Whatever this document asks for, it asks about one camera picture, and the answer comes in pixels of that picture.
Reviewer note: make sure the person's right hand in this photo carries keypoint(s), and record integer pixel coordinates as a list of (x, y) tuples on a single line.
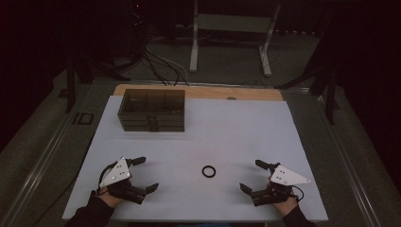
[(287, 206)]

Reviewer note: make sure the white metal stand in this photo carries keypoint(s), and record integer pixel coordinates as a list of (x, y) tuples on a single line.
[(233, 22)]

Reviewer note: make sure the dark equipment stand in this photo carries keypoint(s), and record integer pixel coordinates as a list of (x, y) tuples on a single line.
[(137, 28)]

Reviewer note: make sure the person's left hand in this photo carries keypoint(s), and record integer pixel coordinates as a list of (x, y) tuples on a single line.
[(112, 199)]

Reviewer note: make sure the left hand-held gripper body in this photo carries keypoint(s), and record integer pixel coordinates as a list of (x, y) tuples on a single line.
[(118, 173)]

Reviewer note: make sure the dark translucent drawer box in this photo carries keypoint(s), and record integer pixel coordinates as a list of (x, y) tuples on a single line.
[(151, 105)]

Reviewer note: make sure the black rectangular frame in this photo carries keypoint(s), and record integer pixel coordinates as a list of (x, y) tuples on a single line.
[(75, 118)]

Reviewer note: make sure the metal floor rail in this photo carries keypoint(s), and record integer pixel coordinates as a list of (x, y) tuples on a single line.
[(38, 160), (346, 164)]

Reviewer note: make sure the white board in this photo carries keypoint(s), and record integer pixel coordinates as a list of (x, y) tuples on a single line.
[(220, 135)]

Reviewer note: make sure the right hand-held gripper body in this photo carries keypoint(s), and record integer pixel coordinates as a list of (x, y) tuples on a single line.
[(287, 178)]

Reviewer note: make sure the black tripod stand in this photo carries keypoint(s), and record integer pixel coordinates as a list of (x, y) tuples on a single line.
[(329, 94), (71, 88)]

